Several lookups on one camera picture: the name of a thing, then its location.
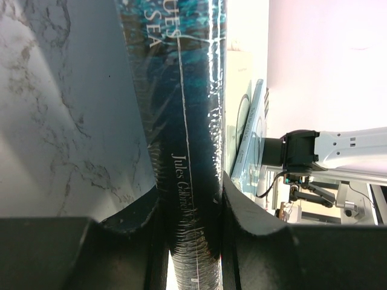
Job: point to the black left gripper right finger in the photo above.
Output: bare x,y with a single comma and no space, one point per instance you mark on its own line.
260,251

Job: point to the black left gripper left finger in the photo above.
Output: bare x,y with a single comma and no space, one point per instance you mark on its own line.
125,251

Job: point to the light blue cat cover book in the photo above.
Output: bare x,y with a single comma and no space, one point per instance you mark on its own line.
246,171

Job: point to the pale green thin book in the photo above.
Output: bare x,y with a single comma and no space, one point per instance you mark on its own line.
237,102

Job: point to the blue ocean Jules Verne book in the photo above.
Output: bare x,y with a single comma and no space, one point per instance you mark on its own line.
177,55

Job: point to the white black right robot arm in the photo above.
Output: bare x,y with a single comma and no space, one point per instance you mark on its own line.
302,152

